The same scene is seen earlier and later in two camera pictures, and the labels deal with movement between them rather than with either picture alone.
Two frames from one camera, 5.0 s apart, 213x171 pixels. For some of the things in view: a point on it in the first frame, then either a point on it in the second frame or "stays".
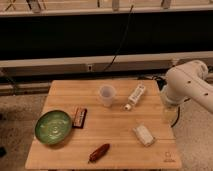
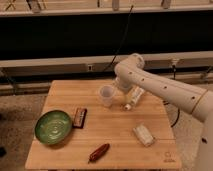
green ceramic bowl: (53, 127) stays
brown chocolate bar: (79, 117) stays
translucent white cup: (107, 94) stays
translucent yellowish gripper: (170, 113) → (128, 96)
